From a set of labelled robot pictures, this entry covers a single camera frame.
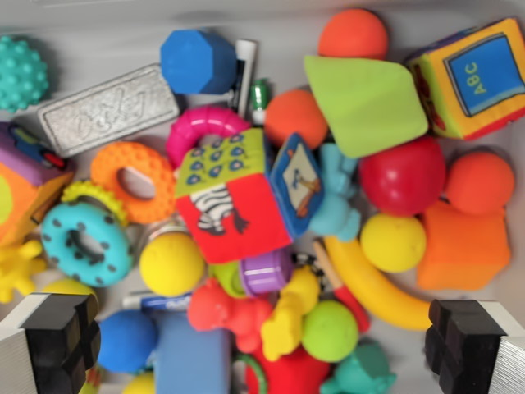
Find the black silver gripper right finger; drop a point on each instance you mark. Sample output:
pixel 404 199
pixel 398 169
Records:
pixel 471 349

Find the black silver gripper left finger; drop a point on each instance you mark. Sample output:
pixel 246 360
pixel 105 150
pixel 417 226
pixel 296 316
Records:
pixel 49 349

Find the zebra and easel fabric cube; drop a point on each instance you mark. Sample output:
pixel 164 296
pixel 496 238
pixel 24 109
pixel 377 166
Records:
pixel 238 213

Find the grey plastic bin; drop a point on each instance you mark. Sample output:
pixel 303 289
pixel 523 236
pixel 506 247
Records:
pixel 102 24

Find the yellow foam ball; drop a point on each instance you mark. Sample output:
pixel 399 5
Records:
pixel 141 386
pixel 172 264
pixel 67 286
pixel 391 242

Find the blue foam ball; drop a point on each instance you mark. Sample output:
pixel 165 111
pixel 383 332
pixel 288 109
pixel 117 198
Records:
pixel 127 340

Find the yellow rubber figure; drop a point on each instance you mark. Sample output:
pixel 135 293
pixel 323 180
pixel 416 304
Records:
pixel 287 320
pixel 16 267

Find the orange foam block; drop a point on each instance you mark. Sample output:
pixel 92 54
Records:
pixel 463 246

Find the teal rubber figure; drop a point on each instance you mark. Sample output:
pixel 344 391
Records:
pixel 361 369

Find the yellow toy banana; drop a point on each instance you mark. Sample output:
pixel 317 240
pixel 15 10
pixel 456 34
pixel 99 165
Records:
pixel 369 283

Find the blue labelled marker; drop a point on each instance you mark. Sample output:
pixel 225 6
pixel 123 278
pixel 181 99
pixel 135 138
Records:
pixel 164 302

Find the wooden stick with red end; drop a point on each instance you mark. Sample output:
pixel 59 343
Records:
pixel 348 299

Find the green foam ball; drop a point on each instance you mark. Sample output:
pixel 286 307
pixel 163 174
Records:
pixel 330 330

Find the light blue foam block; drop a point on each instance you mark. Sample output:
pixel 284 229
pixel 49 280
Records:
pixel 193 357

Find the orange foam ball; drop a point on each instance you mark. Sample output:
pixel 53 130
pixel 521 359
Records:
pixel 293 117
pixel 480 184
pixel 352 33

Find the orange and purple fabric cube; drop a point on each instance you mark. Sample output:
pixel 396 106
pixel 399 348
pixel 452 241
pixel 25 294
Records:
pixel 20 184

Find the red rubber figure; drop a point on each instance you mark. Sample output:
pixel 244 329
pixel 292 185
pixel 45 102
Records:
pixel 221 312

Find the red plush toy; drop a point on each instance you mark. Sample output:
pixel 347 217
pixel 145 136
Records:
pixel 295 375

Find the red glossy ball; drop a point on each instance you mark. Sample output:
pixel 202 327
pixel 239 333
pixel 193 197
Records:
pixel 402 176

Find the lime green plastic cup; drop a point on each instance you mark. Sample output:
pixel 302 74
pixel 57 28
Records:
pixel 225 277

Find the light blue rubber figure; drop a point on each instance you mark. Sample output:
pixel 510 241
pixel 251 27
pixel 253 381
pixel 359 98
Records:
pixel 334 205

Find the purple plastic cup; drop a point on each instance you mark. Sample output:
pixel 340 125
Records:
pixel 266 273

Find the silver embossed metal block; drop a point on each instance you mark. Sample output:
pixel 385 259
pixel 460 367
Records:
pixel 106 111

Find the ABC fabric cube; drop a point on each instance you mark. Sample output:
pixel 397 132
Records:
pixel 471 82

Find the lime green foam wedge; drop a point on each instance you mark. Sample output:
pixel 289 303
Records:
pixel 365 102

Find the teal bumpy rubber ball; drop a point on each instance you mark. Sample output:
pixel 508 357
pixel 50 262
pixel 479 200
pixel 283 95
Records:
pixel 18 74

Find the dark blue octagonal foam block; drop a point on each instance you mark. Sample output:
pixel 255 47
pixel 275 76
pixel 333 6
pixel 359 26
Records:
pixel 193 61

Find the green marker cap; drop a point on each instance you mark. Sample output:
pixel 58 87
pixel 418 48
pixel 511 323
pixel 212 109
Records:
pixel 259 96

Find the white dry erase marker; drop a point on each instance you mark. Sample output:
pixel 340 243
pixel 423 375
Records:
pixel 246 53

